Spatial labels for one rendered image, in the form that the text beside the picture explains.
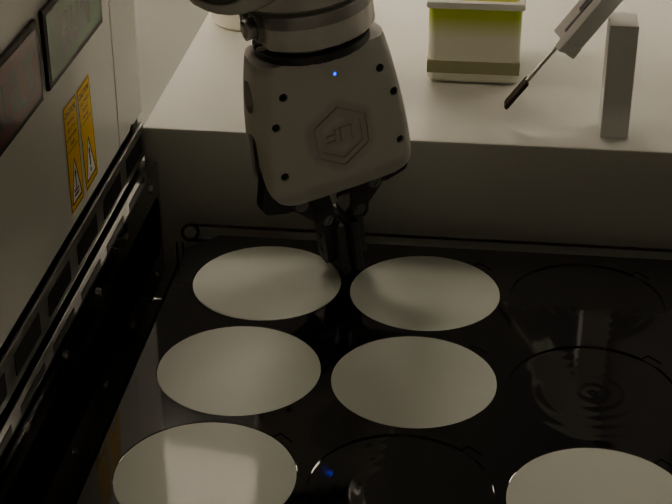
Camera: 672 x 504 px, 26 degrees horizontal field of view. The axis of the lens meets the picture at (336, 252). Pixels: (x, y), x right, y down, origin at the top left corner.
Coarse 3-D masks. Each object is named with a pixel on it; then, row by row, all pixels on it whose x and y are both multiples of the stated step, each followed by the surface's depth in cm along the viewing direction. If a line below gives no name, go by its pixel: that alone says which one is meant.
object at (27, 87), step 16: (32, 32) 79; (32, 48) 79; (16, 64) 77; (32, 64) 79; (0, 80) 74; (16, 80) 77; (32, 80) 80; (0, 96) 75; (16, 96) 77; (32, 96) 80; (0, 112) 75; (16, 112) 77; (0, 128) 75; (16, 128) 77; (0, 144) 75
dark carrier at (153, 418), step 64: (192, 256) 102; (384, 256) 102; (448, 256) 102; (512, 256) 102; (576, 256) 102; (192, 320) 95; (320, 320) 95; (512, 320) 95; (576, 320) 95; (640, 320) 95; (128, 384) 88; (320, 384) 88; (512, 384) 88; (576, 384) 88; (640, 384) 88; (128, 448) 83; (320, 448) 83; (384, 448) 83; (448, 448) 83; (512, 448) 83; (640, 448) 83
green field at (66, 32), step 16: (64, 0) 85; (80, 0) 88; (96, 0) 91; (48, 16) 82; (64, 16) 85; (80, 16) 88; (96, 16) 92; (48, 32) 82; (64, 32) 85; (80, 32) 88; (64, 48) 85; (64, 64) 85
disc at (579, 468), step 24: (552, 456) 82; (576, 456) 82; (600, 456) 82; (624, 456) 82; (528, 480) 80; (552, 480) 80; (576, 480) 80; (600, 480) 80; (624, 480) 80; (648, 480) 80
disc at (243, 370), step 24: (192, 336) 93; (216, 336) 93; (240, 336) 93; (264, 336) 93; (288, 336) 93; (168, 360) 91; (192, 360) 91; (216, 360) 91; (240, 360) 91; (264, 360) 91; (288, 360) 91; (312, 360) 91; (168, 384) 88; (192, 384) 88; (216, 384) 88; (240, 384) 88; (264, 384) 88; (288, 384) 88; (312, 384) 88; (192, 408) 86; (216, 408) 86; (240, 408) 86; (264, 408) 86
